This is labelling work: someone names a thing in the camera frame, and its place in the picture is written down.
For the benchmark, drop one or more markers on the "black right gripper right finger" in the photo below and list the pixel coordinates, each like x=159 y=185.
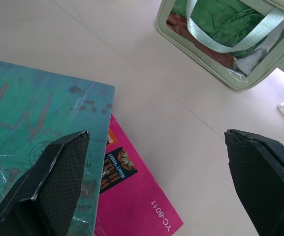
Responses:
x=262 y=182

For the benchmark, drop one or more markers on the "magenta book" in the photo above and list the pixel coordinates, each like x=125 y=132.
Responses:
x=132 y=196

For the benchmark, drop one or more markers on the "reddish-brown cloth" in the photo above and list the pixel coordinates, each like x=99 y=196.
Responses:
x=181 y=32

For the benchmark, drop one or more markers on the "green cloth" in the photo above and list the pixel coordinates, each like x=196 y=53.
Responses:
x=230 y=19

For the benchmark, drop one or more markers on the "teal hardcover book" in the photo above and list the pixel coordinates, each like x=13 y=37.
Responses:
x=28 y=108

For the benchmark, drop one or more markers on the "grey felt piece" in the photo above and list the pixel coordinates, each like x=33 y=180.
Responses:
x=248 y=62

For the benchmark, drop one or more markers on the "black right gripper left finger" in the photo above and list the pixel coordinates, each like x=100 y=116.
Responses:
x=50 y=186

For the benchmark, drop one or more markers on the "clear bag with pale-green trim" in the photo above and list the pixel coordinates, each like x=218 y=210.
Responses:
x=228 y=41

